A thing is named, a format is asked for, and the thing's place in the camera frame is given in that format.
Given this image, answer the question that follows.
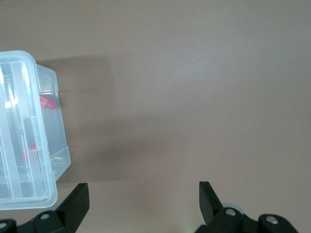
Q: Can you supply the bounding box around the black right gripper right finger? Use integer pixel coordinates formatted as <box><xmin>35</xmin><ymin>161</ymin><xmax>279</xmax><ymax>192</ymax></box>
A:
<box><xmin>195</xmin><ymin>181</ymin><xmax>299</xmax><ymax>233</ymax></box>

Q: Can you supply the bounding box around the clear plastic box lid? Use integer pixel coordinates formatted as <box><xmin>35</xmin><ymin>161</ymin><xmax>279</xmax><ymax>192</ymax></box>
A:
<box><xmin>0</xmin><ymin>50</ymin><xmax>59</xmax><ymax>210</ymax></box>

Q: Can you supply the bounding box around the clear plastic storage box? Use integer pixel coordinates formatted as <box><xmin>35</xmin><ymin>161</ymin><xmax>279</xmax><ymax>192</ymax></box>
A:
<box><xmin>35</xmin><ymin>63</ymin><xmax>72</xmax><ymax>182</ymax></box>

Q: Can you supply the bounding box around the red block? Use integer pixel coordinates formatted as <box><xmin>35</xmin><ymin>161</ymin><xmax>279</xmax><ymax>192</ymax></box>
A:
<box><xmin>38</xmin><ymin>94</ymin><xmax>58</xmax><ymax>111</ymax></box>
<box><xmin>23</xmin><ymin>143</ymin><xmax>38</xmax><ymax>161</ymax></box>

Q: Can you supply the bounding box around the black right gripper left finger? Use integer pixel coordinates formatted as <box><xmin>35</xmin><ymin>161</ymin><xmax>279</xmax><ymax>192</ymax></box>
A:
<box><xmin>19</xmin><ymin>183</ymin><xmax>90</xmax><ymax>233</ymax></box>

